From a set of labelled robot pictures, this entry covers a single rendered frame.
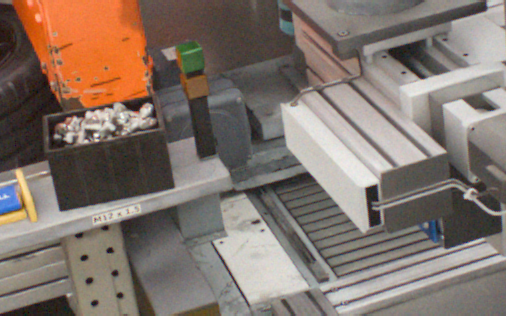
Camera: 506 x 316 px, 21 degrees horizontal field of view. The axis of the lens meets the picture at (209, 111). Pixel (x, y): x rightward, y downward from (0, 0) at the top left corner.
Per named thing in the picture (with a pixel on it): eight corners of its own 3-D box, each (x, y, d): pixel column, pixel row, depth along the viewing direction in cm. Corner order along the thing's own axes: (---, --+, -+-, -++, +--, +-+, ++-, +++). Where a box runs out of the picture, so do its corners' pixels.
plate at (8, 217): (19, 196, 231) (18, 191, 231) (27, 218, 224) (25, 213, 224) (-27, 209, 230) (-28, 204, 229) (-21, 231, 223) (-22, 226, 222)
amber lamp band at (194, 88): (204, 87, 231) (200, 66, 229) (211, 96, 227) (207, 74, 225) (182, 93, 230) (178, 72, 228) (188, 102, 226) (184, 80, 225)
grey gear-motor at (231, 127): (212, 148, 315) (188, 11, 300) (270, 232, 278) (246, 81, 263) (138, 168, 312) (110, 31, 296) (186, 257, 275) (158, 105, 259)
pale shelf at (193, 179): (205, 148, 243) (202, 133, 242) (233, 189, 228) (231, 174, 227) (-29, 213, 235) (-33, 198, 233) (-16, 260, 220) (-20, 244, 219)
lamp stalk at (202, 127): (213, 149, 236) (195, 42, 226) (218, 157, 233) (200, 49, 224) (195, 154, 235) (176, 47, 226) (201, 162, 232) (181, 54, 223)
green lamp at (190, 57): (200, 60, 228) (196, 39, 227) (206, 69, 225) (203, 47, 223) (177, 66, 228) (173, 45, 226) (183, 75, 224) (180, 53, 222)
